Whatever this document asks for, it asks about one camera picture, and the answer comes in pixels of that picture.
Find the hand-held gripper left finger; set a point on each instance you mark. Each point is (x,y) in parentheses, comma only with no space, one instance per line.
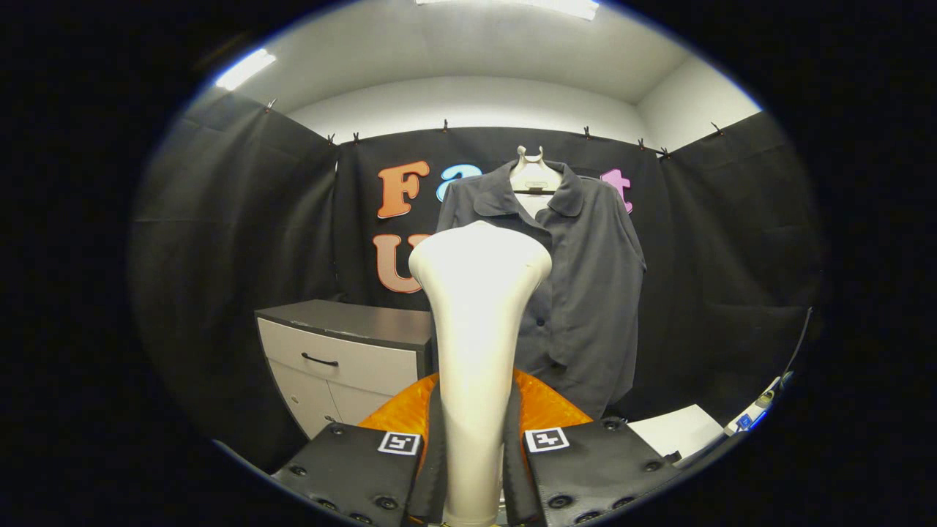
(432,476)

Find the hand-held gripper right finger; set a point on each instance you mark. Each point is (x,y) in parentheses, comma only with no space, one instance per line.
(515,476)

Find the white garment steamer head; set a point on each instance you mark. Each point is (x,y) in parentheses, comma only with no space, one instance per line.
(476,315)

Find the grey button shirt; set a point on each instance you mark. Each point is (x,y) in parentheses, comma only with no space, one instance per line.
(593,293)

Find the cream clothes hanger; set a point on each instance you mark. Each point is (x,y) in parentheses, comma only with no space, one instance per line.
(534,178)

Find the white flat board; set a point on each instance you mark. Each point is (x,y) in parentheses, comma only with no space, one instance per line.
(677,432)

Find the grey cabinet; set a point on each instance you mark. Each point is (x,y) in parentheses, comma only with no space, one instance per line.
(344,322)

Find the white power strip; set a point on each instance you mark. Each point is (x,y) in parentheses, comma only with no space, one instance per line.
(747,421)

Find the white inner cloth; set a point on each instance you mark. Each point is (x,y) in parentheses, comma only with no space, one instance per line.
(534,203)

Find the black backdrop cloth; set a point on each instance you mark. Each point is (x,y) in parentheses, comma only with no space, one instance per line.
(234,241)

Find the row of black clips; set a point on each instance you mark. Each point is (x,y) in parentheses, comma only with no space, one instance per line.
(444,126)

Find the small ceiling light panel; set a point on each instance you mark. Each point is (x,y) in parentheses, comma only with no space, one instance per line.
(245,69)

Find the large ceiling light panel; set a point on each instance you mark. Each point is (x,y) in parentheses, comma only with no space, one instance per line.
(556,6)

